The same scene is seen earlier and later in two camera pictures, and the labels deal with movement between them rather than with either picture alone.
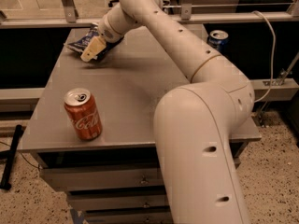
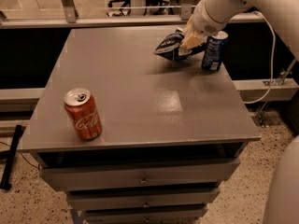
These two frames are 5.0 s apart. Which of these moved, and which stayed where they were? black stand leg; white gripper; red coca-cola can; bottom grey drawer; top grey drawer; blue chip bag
Moved: blue chip bag; white gripper
Stayed: bottom grey drawer; top grey drawer; black stand leg; red coca-cola can
